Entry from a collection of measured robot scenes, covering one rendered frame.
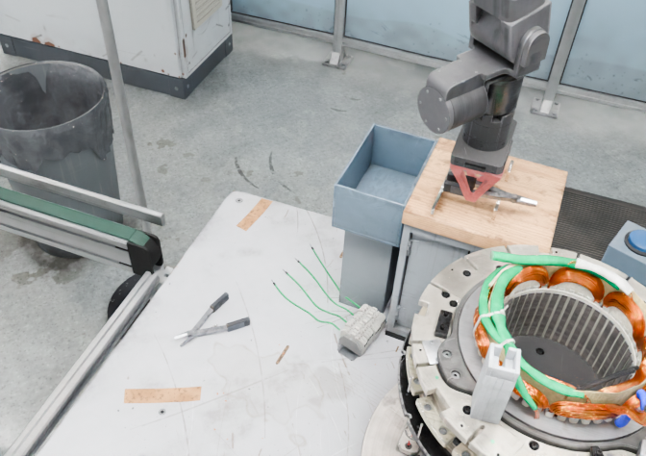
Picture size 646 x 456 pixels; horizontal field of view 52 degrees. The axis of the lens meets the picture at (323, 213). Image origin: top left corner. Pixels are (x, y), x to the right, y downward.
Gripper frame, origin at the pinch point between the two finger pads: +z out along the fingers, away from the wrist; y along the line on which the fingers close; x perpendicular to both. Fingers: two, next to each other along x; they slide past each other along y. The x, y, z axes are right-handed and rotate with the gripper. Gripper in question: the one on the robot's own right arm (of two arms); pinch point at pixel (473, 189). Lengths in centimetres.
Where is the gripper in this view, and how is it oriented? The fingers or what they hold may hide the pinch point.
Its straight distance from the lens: 94.6
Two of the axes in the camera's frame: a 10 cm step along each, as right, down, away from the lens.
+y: -3.8, 6.6, -6.5
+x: 9.3, 2.7, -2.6
